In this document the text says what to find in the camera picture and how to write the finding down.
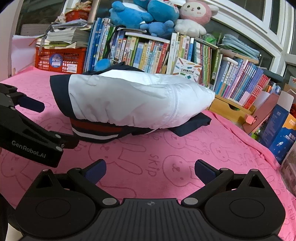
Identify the row of thin blue books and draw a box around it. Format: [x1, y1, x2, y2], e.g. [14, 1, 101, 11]
[84, 17, 117, 73]

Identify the white window frame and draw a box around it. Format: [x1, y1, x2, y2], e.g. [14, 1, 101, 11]
[208, 0, 296, 70]

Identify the pink white bunny plush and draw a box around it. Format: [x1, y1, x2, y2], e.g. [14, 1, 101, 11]
[174, 0, 219, 37]

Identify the white colourful print box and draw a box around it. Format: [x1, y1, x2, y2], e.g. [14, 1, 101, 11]
[172, 57, 203, 84]

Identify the red plastic basket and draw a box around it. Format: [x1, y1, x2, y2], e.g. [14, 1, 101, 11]
[65, 9, 89, 22]

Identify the white cardboard sheet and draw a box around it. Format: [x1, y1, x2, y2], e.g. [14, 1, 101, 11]
[13, 35, 37, 75]

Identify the pink bunny print towel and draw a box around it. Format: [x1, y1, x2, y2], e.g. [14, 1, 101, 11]
[0, 65, 296, 241]

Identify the beige cardboard tube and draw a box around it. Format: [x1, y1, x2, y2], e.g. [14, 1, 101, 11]
[88, 0, 97, 24]

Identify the pink cardboard box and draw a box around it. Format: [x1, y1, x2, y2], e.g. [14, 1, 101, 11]
[242, 93, 280, 135]

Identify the dark blue open carton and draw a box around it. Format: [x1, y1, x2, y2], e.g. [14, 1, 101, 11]
[258, 90, 294, 151]

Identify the green toy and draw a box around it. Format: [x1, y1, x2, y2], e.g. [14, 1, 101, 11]
[203, 34, 218, 45]

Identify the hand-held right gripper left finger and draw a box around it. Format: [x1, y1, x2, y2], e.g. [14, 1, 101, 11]
[30, 159, 119, 208]

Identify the row of pastel spine books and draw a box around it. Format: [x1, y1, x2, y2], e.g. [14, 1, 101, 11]
[214, 58, 281, 109]

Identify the stack of paper workbooks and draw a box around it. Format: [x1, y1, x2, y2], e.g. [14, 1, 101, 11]
[36, 20, 93, 49]

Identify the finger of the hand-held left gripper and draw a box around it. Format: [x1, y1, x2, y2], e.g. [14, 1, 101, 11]
[0, 83, 45, 112]
[48, 132, 80, 149]

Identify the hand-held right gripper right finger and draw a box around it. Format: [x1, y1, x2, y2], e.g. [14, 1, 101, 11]
[181, 159, 266, 207]

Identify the blue plush ball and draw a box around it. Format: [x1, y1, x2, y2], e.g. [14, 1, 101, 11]
[94, 59, 112, 72]

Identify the grey gridded board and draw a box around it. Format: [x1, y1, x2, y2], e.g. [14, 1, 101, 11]
[21, 23, 49, 35]

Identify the blue rocket print carton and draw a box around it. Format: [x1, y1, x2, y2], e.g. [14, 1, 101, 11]
[269, 113, 296, 163]

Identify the black strap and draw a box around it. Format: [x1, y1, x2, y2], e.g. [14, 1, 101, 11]
[103, 26, 125, 65]

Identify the blue whale plush toy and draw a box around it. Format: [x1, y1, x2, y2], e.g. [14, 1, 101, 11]
[109, 1, 154, 29]

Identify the red plastic crate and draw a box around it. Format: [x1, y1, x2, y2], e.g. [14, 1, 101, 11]
[35, 45, 87, 75]

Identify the row of slim upright books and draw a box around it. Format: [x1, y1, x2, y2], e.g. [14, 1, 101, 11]
[166, 32, 222, 91]

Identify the navy and white jacket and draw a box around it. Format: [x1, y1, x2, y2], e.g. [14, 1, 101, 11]
[50, 62, 216, 144]

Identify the stack of pale blue booklets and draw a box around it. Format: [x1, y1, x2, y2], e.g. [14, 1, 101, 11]
[221, 34, 260, 61]

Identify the wooden drawer organizer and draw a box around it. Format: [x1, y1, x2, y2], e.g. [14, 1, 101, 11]
[208, 94, 256, 124]

